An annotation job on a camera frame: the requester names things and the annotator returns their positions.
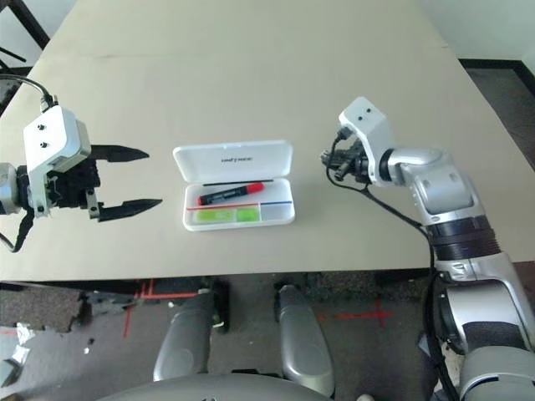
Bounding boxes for black marker with red cap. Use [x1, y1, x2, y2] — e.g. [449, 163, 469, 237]
[197, 182, 264, 206]

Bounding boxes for black tripod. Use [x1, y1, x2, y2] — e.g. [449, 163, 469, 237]
[0, 45, 28, 76]

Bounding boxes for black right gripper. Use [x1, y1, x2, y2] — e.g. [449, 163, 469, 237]
[329, 141, 374, 185]

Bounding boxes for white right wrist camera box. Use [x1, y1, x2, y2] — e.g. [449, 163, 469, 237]
[337, 97, 396, 187]

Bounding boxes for white crumpled paper scrap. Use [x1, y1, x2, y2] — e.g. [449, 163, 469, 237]
[10, 325, 33, 365]

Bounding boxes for green white glue stick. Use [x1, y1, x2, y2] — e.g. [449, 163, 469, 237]
[192, 207, 260, 224]

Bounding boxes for silver robot left leg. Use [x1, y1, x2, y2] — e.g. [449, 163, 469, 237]
[153, 294, 214, 382]

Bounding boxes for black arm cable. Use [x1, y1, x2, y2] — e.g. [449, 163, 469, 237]
[324, 127, 459, 401]
[0, 74, 58, 254]

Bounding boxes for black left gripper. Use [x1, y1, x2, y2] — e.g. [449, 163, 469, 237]
[45, 144, 163, 222]

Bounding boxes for dark speckled floor mat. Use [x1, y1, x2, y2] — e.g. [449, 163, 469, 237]
[0, 287, 83, 333]
[307, 271, 380, 310]

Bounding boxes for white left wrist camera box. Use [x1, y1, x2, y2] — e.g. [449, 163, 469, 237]
[23, 106, 92, 218]

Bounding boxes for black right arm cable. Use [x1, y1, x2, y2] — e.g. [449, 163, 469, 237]
[324, 127, 459, 401]

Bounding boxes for black metal table frame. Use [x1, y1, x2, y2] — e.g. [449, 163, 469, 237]
[0, 0, 51, 51]

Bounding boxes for silver robot right leg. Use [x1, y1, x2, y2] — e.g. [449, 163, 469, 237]
[278, 286, 337, 396]

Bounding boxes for black stand foot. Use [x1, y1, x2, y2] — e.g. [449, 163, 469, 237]
[208, 277, 231, 335]
[273, 283, 286, 325]

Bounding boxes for white plastic pencil case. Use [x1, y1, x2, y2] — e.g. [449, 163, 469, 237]
[172, 140, 297, 232]

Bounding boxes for silver robot leg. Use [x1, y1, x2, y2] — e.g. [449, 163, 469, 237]
[278, 286, 337, 396]
[153, 294, 214, 382]

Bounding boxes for red floor tape lines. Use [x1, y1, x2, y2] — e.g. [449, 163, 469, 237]
[123, 279, 197, 338]

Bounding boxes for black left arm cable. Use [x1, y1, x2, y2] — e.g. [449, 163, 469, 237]
[0, 74, 58, 254]

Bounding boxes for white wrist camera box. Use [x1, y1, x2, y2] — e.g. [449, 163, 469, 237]
[337, 97, 396, 187]
[23, 106, 92, 218]

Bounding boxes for grey robot torso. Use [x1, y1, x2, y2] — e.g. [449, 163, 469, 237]
[98, 373, 335, 401]

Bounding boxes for red floor tape cross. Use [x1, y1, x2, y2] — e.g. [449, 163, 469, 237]
[315, 300, 396, 327]

